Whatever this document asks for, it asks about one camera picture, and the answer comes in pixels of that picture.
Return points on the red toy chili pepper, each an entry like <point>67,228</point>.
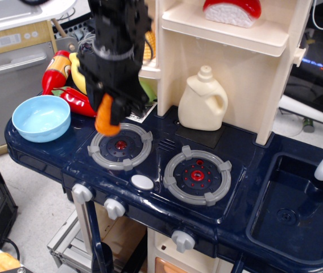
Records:
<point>77,101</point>

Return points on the grey toy dishwasher cabinet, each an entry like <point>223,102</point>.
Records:
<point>27,45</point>

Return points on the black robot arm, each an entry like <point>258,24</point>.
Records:
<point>120,25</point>

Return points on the small green can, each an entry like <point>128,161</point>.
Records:
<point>308,125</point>

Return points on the cream toy detergent jug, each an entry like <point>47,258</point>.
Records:
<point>204,102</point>

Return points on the orange toy carrot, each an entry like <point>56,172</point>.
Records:
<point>103,118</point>

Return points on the yellow toy corn cob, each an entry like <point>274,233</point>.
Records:
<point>150,46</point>

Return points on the grey oval stove button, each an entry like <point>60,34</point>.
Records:
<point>142,182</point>

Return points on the right grey stove burner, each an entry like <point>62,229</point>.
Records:
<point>197,177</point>

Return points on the grey stove burner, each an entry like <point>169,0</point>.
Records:
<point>197,177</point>
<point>124,151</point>

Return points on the cream toy kitchen shelf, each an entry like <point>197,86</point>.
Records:
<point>252,64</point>

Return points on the green toy pear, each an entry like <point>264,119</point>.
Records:
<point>148,91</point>

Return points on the right grey stove knob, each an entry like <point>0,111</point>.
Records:
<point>183,241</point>

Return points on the aluminium frame rail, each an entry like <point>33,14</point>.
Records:
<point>68,249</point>

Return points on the yellow toy banana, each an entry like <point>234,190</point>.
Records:
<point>78,78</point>

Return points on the grey stove knob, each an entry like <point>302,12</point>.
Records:
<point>81,194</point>
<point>183,241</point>
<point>114,208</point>

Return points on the light blue plastic bowl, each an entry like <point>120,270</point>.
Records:
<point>42,118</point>

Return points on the red orange toy bottle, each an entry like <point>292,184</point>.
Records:
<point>57,72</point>

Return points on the middle grey stove knob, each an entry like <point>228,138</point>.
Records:
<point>114,208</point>

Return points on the black white sticker label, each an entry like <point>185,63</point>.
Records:
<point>145,113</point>

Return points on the left grey stove burner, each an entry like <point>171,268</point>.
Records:
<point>124,151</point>

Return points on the red white toy sushi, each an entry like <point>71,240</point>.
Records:
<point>235,12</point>

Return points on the navy toy kitchen counter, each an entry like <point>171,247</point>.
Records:
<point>271,219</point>

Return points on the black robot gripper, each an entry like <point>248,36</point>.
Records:
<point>119,78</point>

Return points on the left grey stove knob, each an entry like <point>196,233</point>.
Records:
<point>81,194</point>

